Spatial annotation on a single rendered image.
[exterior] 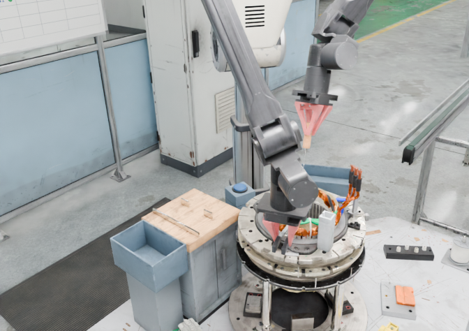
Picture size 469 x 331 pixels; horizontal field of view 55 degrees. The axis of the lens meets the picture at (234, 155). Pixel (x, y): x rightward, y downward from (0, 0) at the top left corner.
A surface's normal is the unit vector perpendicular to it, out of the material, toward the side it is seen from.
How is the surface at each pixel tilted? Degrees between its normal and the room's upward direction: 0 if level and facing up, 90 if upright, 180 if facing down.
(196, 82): 90
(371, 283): 0
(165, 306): 90
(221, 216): 0
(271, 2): 90
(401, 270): 0
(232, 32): 70
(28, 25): 90
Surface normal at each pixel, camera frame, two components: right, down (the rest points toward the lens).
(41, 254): -0.03, -0.89
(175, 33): -0.64, 0.36
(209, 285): 0.75, 0.28
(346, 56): 0.38, 0.18
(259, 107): 0.11, 0.11
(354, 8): 0.13, 0.58
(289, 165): -0.31, -0.77
